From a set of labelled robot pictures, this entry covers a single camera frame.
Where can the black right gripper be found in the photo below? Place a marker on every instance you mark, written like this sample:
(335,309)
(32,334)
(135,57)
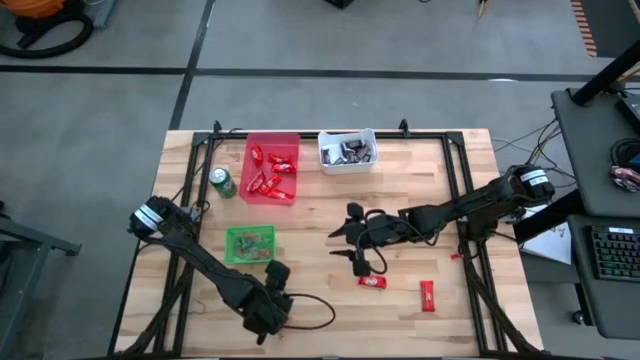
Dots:
(385,231)

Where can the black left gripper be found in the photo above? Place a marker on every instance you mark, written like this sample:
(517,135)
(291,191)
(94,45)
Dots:
(267,310)

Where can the dark Hershey's chocolate bar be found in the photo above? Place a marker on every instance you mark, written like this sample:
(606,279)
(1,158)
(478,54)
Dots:
(356,144)
(345,148)
(364,154)
(326,156)
(338,161)
(353,156)

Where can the red KitKat candy bar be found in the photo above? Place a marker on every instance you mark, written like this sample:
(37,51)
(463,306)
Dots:
(257,155)
(282,195)
(270,184)
(284,168)
(256,182)
(279,158)
(427,296)
(372,282)

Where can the teal gummy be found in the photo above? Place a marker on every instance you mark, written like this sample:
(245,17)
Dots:
(246,241)

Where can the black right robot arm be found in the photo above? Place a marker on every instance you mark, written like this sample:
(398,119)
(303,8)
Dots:
(465,205)

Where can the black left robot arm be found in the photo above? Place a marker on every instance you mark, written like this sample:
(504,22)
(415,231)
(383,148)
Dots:
(210,270)

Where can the loose candy wrappers pile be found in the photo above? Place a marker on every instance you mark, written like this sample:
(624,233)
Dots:
(625,179)

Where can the green slotted plastic basket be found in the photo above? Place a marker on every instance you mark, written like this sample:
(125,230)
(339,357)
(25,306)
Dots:
(250,262)

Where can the white plastic basket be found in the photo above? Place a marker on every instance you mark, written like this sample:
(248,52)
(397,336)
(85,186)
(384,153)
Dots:
(347,170)

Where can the pink translucent plastic basket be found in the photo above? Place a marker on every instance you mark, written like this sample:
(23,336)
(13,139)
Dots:
(290,145)

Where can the green Sprite soda can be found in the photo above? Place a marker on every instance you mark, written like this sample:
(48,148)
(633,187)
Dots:
(223,184)

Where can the white paper sheet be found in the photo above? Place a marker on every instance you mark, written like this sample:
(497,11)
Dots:
(550,245)

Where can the black caster wheel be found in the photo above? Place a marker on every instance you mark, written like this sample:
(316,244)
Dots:
(578,317)

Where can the grey desk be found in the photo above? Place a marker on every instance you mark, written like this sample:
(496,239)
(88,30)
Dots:
(585,160)
(610,305)

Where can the black backlit keyboard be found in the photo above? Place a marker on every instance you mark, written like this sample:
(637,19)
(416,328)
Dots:
(617,252)

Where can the black slanted pole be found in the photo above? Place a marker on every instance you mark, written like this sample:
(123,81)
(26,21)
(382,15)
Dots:
(607,75)

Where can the dark mat striped edge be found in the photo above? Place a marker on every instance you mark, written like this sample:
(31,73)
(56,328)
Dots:
(615,25)

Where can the grey metal stand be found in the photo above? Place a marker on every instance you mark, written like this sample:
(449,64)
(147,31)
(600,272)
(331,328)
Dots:
(104,12)

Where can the orange shop vacuum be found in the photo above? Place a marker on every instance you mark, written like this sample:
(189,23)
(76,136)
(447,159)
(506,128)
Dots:
(30,7)

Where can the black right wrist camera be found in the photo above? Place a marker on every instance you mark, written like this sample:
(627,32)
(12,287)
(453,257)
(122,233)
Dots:
(356,211)

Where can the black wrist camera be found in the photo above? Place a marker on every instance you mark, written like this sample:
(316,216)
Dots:
(277,274)
(356,211)

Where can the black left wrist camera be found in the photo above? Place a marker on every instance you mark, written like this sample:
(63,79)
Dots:
(277,274)

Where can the black aluminium table frame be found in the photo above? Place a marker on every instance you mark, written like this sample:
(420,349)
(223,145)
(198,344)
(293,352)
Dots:
(425,135)

